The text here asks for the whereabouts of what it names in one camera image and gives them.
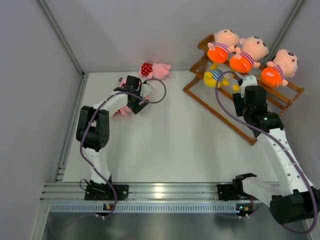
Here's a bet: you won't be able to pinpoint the grey slotted cable duct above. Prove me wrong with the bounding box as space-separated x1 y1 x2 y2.
50 202 240 214

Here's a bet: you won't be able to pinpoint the yellow doll blue striped front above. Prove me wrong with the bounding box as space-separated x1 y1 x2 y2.
203 64 235 88

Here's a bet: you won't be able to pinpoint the yellow doll blue striped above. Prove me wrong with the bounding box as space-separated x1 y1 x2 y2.
232 84 241 92
203 64 235 88

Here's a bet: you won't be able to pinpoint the pink pig doll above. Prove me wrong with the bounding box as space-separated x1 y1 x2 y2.
112 106 132 118
138 62 172 80

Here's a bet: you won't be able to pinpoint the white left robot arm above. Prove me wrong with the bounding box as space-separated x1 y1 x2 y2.
76 75 153 201

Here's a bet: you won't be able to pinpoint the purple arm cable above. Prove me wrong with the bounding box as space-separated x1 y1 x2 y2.
79 78 167 217
214 70 318 235

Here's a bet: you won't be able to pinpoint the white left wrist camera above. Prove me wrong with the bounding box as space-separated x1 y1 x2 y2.
140 82 154 99

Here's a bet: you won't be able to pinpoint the pink pig doll back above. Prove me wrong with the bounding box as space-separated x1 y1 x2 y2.
138 62 172 80

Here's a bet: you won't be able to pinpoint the pink pig doll facing up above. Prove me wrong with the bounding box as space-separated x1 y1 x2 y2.
118 77 127 88

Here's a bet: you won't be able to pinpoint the large boy doll orange shorts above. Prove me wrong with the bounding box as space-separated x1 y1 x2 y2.
207 29 240 64

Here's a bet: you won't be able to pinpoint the boy doll orange shorts front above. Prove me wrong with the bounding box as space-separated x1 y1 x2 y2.
260 49 299 88

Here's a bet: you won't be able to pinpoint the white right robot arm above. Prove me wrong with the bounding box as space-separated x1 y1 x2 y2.
232 85 320 225

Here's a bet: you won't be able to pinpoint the pink pig doll front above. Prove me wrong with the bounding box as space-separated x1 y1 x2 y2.
112 106 132 118

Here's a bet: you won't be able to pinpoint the brown wooden toy shelf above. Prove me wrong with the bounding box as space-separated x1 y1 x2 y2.
182 34 305 146

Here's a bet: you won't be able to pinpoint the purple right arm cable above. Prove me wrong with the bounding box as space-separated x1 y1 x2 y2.
214 70 318 235

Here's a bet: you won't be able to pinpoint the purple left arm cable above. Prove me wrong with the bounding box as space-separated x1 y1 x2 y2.
79 78 167 217

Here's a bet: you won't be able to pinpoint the aluminium mounting rail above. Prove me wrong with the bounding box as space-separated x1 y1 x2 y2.
40 182 219 202

